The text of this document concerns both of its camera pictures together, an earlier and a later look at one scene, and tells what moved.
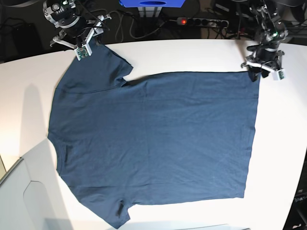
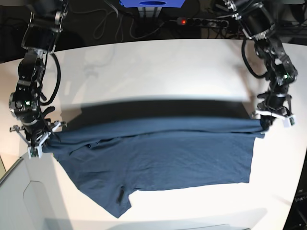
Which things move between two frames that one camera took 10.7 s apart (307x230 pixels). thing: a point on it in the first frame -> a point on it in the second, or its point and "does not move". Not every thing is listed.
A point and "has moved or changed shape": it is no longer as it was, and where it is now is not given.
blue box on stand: (151, 3) does not move
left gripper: (81, 39) -> (35, 139)
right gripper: (269, 59) -> (277, 105)
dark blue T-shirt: (154, 138) has moved or changed shape
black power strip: (202, 22) does not move
